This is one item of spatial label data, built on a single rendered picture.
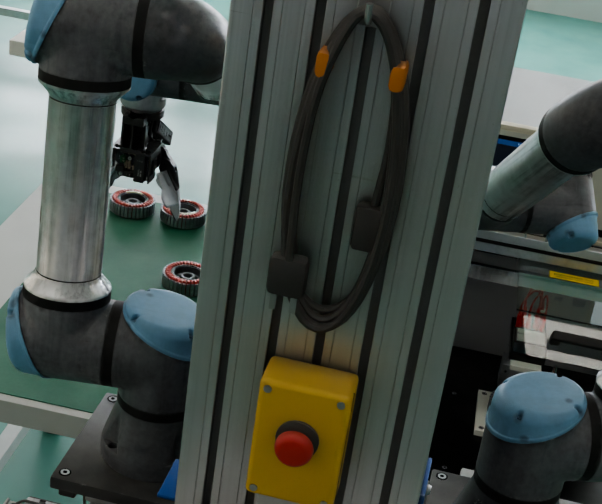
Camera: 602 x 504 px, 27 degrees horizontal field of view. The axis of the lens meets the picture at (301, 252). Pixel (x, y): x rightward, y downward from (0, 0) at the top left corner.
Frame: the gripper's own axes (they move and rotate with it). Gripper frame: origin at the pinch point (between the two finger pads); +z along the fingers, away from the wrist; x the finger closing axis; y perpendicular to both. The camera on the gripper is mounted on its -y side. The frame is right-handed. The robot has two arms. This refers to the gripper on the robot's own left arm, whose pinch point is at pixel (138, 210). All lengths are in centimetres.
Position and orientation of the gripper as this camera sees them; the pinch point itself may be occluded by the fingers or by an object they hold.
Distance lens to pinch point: 219.5
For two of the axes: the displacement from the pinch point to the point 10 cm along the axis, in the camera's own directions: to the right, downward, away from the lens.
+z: -1.3, 8.9, 4.4
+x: 9.7, 2.1, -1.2
